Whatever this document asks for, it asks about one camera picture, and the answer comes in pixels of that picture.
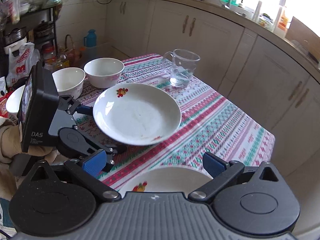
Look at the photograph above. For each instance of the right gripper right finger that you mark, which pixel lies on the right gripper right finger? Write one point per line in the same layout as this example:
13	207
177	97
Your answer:
248	200

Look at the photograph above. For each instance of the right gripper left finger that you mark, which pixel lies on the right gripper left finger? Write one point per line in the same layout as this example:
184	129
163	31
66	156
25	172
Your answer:
56	200

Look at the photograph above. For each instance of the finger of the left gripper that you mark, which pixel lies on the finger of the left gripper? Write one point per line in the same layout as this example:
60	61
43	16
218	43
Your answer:
89	154
70	105

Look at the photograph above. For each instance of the white bowl pink flowers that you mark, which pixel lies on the white bowl pink flowers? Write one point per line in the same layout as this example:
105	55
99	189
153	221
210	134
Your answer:
104	72

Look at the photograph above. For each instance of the white plate with fruit print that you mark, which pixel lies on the white plate with fruit print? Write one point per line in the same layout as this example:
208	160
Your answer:
136	114

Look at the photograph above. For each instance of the cream kitchen cabinets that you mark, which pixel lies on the cream kitchen cabinets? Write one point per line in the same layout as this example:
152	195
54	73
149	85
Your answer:
263	74

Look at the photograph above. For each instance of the white red plastic bag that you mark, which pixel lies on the white red plastic bag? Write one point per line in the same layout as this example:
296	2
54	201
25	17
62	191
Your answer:
20	65

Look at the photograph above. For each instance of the blue thermos jug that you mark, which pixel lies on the blue thermos jug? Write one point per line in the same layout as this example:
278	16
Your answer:
91	39

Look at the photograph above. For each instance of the black storage shelf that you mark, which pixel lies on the black storage shelf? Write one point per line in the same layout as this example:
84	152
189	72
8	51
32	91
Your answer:
52	10

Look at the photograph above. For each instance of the clear glass mug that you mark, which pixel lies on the clear glass mug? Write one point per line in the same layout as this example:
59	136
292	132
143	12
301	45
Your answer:
183	65

